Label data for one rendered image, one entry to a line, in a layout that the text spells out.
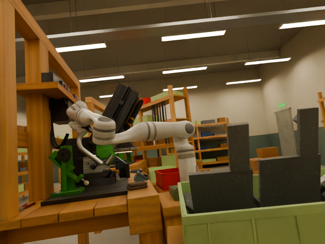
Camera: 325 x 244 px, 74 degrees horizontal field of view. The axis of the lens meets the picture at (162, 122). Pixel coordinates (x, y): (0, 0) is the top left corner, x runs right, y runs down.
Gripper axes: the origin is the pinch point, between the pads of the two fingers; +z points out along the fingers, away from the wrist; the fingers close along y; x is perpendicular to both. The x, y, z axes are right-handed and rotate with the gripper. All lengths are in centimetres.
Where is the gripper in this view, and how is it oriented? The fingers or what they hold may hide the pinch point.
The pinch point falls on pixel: (87, 128)
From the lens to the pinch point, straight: 149.6
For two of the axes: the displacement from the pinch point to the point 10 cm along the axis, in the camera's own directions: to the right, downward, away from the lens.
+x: -6.3, 6.9, -3.6
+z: -1.5, 3.4, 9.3
